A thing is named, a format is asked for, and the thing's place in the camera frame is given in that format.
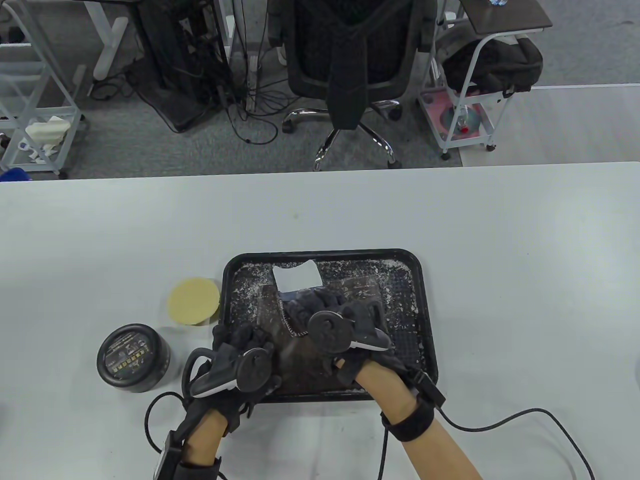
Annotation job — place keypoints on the person's right hand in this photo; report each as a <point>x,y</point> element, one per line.
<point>320,300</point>

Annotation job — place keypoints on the person's left hand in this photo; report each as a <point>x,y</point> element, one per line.
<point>235,335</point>

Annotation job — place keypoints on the black white tracking controller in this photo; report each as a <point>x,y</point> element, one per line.
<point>330,327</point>
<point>252,372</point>

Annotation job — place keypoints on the white and brown applicator pad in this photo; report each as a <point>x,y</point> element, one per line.
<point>297,277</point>

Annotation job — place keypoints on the brown leather bag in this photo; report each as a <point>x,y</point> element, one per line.
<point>305,370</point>

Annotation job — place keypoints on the black leather care cream jar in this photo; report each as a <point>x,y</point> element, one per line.
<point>130,355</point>

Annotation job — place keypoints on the person's right forearm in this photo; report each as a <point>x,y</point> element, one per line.
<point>435,450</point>

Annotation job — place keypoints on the person's left forearm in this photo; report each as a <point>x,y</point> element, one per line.
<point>205,435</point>

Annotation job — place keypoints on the yellow round sponge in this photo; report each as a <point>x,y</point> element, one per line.
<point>194,301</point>

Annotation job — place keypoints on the black plastic tray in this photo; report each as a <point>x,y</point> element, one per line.
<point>405,320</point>

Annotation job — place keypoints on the white rolling cart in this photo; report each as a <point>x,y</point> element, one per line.
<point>467,143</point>

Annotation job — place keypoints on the pink cart shelf mat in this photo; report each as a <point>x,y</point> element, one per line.
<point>435,107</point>

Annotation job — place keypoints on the white power strip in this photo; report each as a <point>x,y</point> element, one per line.
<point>253,80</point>

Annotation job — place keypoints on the clear bottle with red cap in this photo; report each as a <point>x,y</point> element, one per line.
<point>465,120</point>

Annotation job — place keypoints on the black mesh office chair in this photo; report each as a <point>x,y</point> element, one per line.
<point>350,50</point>

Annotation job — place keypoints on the blue object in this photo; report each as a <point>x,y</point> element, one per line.
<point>12,175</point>

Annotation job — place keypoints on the white foam block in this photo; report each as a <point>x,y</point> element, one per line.
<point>47,130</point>

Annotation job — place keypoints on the black computer tower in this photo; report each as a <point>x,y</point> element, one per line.
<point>170,50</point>

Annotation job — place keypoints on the black backpack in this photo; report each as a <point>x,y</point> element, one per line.
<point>490,62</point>

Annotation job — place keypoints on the white desk leg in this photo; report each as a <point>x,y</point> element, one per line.
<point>107,50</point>

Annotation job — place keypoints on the white metal shelf rack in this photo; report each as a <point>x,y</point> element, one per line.
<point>20,52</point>

